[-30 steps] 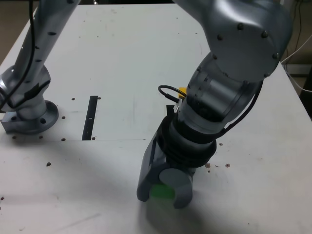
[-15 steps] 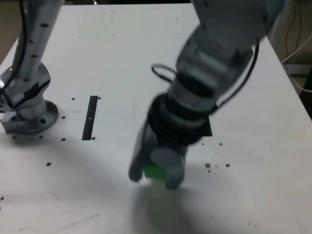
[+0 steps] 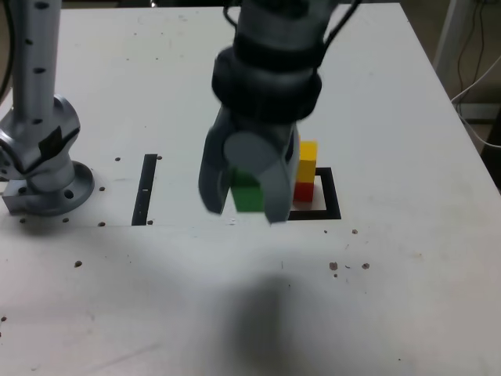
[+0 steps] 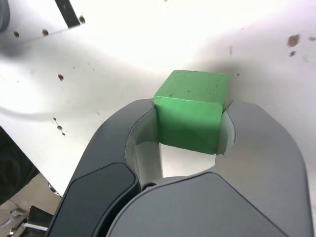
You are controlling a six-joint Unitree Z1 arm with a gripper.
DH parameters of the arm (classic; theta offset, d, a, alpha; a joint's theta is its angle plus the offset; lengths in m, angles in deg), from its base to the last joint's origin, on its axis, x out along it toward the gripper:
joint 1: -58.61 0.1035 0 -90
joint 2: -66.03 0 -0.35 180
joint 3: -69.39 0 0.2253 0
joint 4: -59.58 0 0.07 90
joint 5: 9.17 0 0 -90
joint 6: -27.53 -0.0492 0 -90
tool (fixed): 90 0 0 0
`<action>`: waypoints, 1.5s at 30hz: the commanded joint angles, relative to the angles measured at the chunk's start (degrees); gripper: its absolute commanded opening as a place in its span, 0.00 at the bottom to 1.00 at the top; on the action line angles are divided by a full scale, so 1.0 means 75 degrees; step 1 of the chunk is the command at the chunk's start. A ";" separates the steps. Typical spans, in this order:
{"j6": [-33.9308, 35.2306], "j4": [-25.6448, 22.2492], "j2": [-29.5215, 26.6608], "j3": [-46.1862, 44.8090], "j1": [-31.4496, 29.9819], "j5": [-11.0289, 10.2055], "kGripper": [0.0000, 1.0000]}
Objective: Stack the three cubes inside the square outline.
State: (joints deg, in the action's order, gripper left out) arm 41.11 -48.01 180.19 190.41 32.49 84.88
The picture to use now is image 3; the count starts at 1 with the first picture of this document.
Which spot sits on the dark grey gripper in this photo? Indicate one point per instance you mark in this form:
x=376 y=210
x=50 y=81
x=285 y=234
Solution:
x=270 y=131

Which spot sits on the green cube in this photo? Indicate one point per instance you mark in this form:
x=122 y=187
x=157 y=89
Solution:
x=246 y=196

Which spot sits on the yellow cube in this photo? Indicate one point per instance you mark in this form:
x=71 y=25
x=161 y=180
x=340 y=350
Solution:
x=308 y=164

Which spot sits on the red cube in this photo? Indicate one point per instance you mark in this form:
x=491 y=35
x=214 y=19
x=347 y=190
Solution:
x=303 y=192

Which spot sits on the black tape square outline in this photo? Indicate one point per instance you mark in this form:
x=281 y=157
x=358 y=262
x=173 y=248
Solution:
x=330 y=196

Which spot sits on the black tape strip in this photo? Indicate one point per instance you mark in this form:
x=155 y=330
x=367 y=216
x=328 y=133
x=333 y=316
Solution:
x=144 y=188

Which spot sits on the white metal post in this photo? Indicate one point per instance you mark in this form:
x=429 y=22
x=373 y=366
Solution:
x=450 y=31

